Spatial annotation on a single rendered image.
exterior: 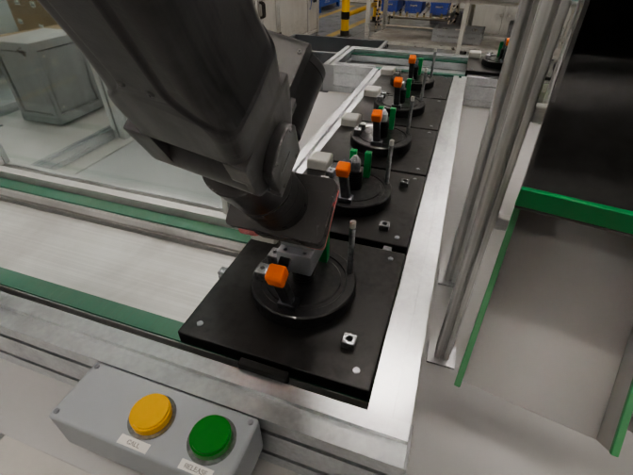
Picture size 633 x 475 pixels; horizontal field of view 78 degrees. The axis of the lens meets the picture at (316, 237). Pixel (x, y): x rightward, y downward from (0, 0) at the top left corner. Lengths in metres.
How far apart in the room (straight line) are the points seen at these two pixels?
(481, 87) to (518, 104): 1.18
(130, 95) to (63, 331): 0.46
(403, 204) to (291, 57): 0.46
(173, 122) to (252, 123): 0.03
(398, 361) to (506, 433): 0.17
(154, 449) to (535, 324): 0.39
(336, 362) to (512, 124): 0.30
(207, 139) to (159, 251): 0.57
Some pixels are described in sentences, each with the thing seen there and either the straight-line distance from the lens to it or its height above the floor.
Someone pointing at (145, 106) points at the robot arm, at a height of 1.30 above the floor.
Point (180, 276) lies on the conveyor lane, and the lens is 0.67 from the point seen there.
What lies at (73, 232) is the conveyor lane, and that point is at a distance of 0.85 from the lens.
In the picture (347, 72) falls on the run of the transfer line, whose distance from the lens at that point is 1.64.
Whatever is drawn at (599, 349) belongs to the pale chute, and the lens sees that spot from 0.46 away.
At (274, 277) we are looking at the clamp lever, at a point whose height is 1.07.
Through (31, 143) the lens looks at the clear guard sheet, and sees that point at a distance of 0.98.
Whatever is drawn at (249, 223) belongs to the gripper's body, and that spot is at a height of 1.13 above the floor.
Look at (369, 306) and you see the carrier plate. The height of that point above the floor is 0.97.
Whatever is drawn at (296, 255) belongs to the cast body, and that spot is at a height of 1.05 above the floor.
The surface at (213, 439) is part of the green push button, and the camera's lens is 0.43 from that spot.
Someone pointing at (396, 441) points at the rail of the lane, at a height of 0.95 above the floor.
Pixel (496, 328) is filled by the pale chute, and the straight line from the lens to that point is 0.45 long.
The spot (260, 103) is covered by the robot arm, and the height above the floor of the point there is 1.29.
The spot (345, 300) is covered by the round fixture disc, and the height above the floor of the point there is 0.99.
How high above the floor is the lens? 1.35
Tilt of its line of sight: 38 degrees down
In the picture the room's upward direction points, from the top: straight up
